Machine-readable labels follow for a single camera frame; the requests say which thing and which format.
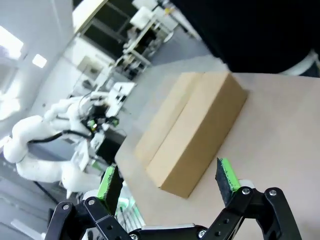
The white background workbench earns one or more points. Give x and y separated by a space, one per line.
147 27

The white control cabinet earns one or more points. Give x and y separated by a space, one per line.
81 155

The black computer case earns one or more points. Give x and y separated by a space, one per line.
110 146

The white desk partition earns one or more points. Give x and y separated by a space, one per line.
123 91

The large ceiling light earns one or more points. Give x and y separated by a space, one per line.
11 41

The person body black sweater jeans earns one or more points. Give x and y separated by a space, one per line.
245 32

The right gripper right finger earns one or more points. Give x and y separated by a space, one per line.
226 185

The dark window panels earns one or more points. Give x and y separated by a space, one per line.
110 22

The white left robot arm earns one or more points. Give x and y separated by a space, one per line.
37 170

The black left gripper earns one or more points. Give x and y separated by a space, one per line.
100 112

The brown cardboard box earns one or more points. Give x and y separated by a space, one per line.
195 130

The small ceiling light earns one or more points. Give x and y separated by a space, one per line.
40 60

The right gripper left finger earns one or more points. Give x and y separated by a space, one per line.
111 190

